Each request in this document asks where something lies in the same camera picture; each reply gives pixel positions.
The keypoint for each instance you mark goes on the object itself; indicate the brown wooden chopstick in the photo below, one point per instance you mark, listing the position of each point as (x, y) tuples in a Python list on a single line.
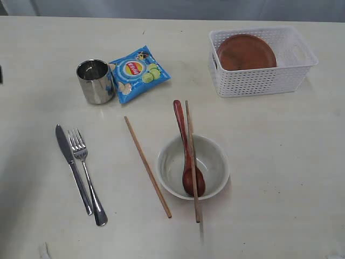
[(193, 167), (148, 169)]

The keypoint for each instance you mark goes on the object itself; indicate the pale green ceramic bowl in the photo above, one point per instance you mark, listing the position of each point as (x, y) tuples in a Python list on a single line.
[(210, 159)]

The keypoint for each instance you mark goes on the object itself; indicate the dark brown wooden spoon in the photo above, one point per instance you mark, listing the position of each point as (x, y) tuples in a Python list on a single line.
[(187, 173)]

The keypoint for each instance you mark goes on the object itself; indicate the blue potato chips bag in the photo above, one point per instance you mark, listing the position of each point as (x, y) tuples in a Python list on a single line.
[(136, 73)]

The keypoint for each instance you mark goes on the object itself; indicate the silver foil packet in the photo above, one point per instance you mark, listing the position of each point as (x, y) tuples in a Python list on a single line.
[(96, 81)]

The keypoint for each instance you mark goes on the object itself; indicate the silver metal fork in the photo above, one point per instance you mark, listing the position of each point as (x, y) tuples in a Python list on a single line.
[(80, 152)]

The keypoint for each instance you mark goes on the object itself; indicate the silver metal table knife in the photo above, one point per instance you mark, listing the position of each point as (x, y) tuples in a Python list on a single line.
[(67, 153)]

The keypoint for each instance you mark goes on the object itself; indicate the white perforated plastic basket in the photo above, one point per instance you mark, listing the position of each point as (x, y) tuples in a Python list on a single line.
[(293, 55)]

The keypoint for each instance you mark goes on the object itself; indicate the dark brown round plate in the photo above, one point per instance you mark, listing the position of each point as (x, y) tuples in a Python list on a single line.
[(245, 52)]

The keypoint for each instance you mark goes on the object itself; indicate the grey background curtain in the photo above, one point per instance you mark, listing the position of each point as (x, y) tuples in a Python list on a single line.
[(250, 10)]

